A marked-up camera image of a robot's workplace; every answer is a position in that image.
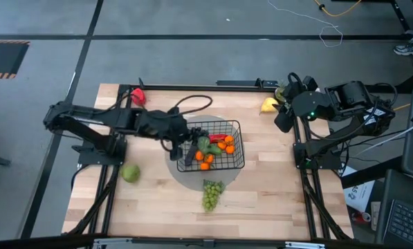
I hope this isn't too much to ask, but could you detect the green apple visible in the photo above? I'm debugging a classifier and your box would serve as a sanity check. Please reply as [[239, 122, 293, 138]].
[[120, 164, 141, 183]]

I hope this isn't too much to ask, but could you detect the black hazard striped floor mat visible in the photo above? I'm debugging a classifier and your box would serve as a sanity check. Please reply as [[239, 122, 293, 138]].
[[0, 40, 30, 80]]

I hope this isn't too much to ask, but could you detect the grey round mat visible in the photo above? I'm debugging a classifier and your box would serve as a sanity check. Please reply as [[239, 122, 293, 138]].
[[164, 115, 244, 192]]

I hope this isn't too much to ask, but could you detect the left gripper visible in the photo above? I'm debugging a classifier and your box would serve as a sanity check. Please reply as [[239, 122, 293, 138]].
[[156, 111, 202, 162]]

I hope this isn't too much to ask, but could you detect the silver aluminium post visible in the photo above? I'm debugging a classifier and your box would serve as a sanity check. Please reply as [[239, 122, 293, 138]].
[[93, 237, 134, 249], [284, 241, 327, 249]]

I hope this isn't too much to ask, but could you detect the person's shoe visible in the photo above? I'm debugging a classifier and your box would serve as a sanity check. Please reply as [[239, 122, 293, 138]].
[[393, 35, 413, 59]]

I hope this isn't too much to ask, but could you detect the dark purple grapes bunch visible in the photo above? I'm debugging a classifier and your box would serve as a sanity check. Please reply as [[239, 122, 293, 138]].
[[191, 127, 211, 156]]

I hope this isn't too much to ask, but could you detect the green grapes bunch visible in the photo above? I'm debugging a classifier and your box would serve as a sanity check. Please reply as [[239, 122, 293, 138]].
[[201, 178, 226, 213]]

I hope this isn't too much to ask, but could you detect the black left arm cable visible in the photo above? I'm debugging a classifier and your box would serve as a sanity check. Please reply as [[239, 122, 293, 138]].
[[102, 90, 214, 153]]

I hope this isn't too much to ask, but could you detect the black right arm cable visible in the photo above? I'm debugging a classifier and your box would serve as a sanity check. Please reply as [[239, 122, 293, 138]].
[[287, 71, 306, 91]]

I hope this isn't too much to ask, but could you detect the potted succulent plant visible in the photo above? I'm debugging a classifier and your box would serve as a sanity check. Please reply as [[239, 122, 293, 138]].
[[274, 80, 287, 104]]

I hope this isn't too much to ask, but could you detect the black table frame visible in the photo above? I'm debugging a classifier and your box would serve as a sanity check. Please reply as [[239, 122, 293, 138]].
[[66, 77, 354, 241]]

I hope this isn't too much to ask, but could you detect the grey charging cable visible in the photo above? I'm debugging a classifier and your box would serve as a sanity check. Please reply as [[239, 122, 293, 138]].
[[354, 124, 413, 156]]

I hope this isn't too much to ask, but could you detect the red chili pepper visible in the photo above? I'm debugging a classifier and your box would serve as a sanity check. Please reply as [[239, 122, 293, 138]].
[[208, 133, 229, 144]]

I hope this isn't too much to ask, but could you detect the black desk leg frame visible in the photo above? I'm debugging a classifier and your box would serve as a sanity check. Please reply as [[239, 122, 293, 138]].
[[360, 0, 413, 94]]

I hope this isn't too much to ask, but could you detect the red soda can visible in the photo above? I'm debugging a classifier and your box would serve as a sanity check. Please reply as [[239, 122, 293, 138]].
[[351, 210, 372, 223]]

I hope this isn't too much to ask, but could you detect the white floor cable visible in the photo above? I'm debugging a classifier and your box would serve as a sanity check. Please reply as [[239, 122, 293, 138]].
[[267, 0, 344, 48]]

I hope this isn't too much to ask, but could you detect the red bell pepper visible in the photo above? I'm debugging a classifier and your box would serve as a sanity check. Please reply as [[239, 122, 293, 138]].
[[129, 87, 147, 107]]

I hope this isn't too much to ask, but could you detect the black wire basket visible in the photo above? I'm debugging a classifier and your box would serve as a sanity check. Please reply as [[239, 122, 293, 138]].
[[176, 119, 246, 173]]

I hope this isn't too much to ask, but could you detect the white paper sheet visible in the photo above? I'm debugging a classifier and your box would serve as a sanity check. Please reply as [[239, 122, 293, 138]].
[[342, 165, 376, 214]]

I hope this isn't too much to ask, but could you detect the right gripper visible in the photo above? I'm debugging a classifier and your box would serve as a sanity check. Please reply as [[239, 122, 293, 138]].
[[274, 77, 331, 134]]

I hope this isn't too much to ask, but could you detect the orange tangerine cluster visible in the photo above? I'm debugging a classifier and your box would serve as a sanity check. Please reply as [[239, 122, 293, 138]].
[[194, 149, 214, 172], [217, 135, 236, 155]]

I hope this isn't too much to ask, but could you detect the yellow floor cable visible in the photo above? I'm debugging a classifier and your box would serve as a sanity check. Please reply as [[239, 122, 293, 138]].
[[313, 0, 362, 18]]

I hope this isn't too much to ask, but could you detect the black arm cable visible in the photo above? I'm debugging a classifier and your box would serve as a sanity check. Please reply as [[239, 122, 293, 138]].
[[102, 90, 214, 153], [287, 71, 306, 91]]

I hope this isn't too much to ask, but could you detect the open laptop keyboard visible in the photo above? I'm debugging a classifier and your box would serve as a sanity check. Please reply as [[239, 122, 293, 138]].
[[375, 168, 413, 249]]

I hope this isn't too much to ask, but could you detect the yellow lemon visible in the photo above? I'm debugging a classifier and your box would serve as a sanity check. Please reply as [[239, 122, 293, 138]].
[[259, 97, 279, 116]]

